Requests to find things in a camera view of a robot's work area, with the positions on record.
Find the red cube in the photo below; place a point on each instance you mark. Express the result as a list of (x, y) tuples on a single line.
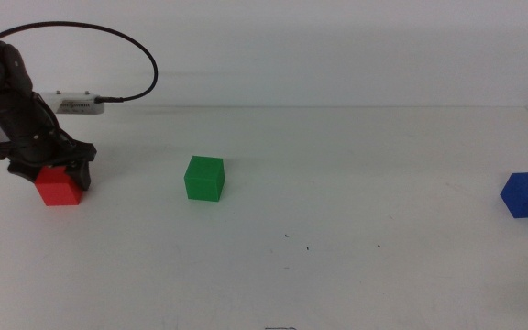
[(60, 190)]

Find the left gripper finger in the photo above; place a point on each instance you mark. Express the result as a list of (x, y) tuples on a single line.
[(23, 172), (81, 174)]

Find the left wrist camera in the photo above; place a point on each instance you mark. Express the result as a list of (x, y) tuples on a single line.
[(80, 106)]

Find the green cube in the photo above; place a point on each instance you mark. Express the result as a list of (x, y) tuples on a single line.
[(203, 181)]

